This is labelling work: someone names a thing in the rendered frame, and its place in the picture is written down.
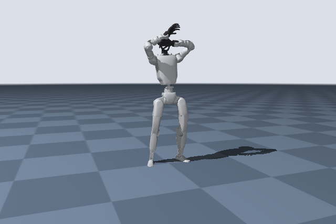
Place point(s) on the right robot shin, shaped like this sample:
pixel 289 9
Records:
pixel 153 143

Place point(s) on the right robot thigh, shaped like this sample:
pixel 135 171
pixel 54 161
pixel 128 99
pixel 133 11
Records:
pixel 157 114

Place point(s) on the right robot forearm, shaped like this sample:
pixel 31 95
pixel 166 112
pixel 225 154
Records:
pixel 157 39

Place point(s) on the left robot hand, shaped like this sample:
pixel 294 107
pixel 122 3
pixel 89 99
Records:
pixel 167 43

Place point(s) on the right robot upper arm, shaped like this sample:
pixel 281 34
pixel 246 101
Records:
pixel 151 57

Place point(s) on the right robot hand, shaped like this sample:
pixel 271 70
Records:
pixel 171 29

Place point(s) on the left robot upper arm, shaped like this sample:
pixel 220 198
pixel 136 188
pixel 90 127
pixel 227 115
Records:
pixel 180 56

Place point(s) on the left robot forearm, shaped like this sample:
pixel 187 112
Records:
pixel 182 43

